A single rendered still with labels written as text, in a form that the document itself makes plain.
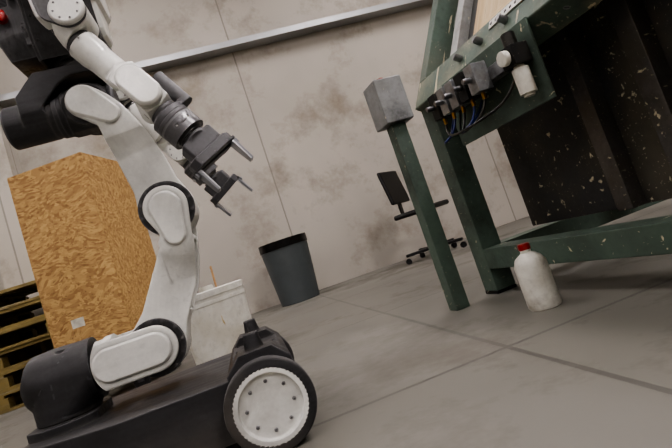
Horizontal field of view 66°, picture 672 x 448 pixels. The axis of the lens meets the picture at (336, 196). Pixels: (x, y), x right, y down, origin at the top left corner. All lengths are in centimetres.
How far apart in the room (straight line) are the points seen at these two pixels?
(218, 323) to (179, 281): 84
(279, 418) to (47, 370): 58
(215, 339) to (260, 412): 106
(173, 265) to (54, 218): 169
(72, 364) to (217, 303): 89
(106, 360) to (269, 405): 43
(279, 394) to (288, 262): 346
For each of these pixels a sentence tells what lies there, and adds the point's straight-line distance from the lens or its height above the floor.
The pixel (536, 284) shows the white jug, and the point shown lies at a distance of 166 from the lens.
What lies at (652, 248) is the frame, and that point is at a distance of 152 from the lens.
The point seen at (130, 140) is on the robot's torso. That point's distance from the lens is 146.
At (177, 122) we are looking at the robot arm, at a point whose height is 74.
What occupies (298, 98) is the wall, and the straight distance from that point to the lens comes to 560.
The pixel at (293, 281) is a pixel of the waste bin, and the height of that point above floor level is 19.
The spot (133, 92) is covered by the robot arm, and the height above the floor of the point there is 83.
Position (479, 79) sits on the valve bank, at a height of 71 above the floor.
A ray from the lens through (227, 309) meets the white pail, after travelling 223.
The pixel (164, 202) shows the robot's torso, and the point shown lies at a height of 62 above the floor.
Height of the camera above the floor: 38
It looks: 5 degrees up
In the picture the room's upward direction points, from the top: 19 degrees counter-clockwise
